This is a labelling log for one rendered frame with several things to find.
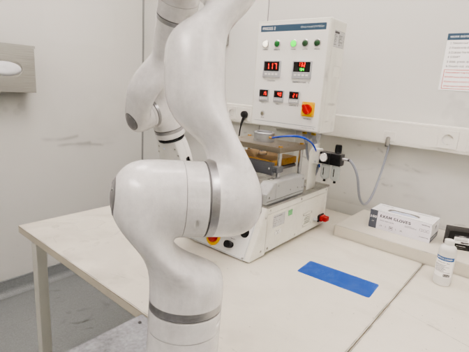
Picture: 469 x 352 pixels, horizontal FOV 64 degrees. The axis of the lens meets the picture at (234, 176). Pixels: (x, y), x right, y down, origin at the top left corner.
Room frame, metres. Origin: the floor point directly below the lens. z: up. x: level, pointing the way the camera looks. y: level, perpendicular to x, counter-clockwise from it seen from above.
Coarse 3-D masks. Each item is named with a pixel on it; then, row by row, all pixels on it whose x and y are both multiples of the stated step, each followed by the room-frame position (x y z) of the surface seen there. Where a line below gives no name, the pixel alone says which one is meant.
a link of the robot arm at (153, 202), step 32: (160, 160) 0.55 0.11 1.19; (128, 192) 0.49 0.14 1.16; (160, 192) 0.50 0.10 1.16; (192, 192) 0.51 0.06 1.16; (128, 224) 0.48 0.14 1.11; (160, 224) 0.49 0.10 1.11; (192, 224) 0.51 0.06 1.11; (160, 256) 0.49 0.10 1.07; (192, 256) 0.55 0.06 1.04; (160, 288) 0.51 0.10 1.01; (192, 288) 0.50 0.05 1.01; (192, 320) 0.50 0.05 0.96
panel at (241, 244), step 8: (248, 232) 1.16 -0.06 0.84; (200, 240) 1.25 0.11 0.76; (208, 240) 1.23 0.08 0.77; (216, 240) 1.22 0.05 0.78; (224, 240) 1.20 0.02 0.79; (232, 240) 1.18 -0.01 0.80; (240, 240) 1.17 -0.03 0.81; (248, 240) 1.15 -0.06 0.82; (216, 248) 1.20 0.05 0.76; (224, 248) 1.19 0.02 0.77; (232, 248) 1.17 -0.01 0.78; (240, 248) 1.15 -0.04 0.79; (240, 256) 1.14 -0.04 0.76
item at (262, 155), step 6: (246, 150) 1.49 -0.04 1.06; (252, 150) 1.50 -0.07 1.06; (258, 150) 1.43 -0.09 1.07; (252, 156) 1.36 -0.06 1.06; (258, 156) 1.37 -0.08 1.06; (264, 156) 1.38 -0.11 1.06; (270, 156) 1.39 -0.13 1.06; (276, 156) 1.40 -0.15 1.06; (282, 156) 1.40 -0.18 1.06; (288, 156) 1.41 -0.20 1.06; (294, 156) 1.43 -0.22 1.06; (276, 162) 1.33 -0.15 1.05; (282, 162) 1.36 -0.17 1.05; (288, 162) 1.39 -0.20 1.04; (294, 162) 1.43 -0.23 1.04
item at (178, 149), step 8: (160, 144) 1.07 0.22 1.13; (168, 144) 1.04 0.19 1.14; (176, 144) 1.03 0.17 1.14; (184, 144) 1.05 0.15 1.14; (160, 152) 1.08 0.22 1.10; (168, 152) 1.06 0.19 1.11; (176, 152) 1.04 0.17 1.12; (184, 152) 1.04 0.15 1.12; (184, 160) 1.04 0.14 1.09; (192, 160) 1.07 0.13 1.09
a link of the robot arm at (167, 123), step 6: (162, 90) 0.99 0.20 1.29; (162, 96) 1.00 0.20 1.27; (156, 102) 0.99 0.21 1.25; (162, 102) 1.00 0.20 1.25; (156, 108) 0.98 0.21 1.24; (162, 108) 0.99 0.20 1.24; (168, 108) 1.01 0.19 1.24; (162, 114) 0.99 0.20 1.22; (168, 114) 1.01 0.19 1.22; (162, 120) 1.00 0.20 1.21; (168, 120) 1.01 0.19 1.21; (174, 120) 1.02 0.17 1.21; (156, 126) 1.02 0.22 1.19; (162, 126) 1.02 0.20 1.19; (168, 126) 1.02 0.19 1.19; (174, 126) 1.03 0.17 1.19; (180, 126) 1.04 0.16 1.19; (162, 132) 1.02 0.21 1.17
